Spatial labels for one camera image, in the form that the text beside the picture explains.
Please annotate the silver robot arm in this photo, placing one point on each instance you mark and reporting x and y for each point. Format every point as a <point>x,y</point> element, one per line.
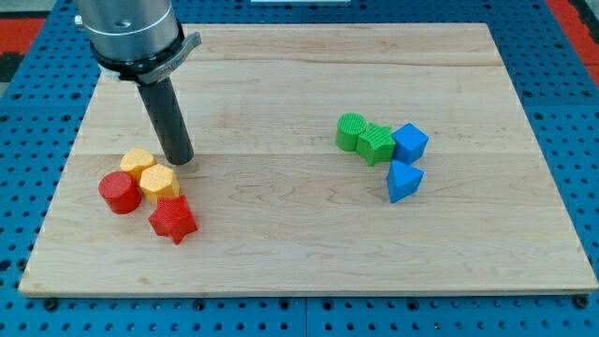
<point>135,40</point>

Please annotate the wooden board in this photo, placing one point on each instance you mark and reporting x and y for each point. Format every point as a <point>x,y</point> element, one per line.
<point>283,211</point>

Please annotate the green cylinder block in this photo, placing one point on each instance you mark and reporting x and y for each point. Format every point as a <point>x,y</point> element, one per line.
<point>349,126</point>

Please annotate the green star block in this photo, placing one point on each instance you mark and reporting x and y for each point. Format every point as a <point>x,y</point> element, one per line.
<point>376,144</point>

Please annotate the blue triangle block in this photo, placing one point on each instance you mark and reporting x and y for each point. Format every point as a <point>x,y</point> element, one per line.
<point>402,180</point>

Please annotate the blue cube block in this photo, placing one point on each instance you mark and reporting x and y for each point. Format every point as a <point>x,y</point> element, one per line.
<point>410,143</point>

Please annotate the red star block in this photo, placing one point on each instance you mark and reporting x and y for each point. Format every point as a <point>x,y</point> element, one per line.
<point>173,218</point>

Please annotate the yellow hexagon block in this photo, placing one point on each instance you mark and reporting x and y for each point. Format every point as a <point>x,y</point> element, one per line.
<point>158,182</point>

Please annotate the black cylindrical pointer tool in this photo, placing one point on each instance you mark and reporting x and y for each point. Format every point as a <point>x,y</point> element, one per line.
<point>164,111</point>

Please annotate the yellow rounded block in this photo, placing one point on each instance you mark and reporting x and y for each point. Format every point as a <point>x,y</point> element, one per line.
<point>135,161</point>

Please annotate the red cylinder block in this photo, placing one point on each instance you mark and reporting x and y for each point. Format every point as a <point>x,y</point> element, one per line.
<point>120,192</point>

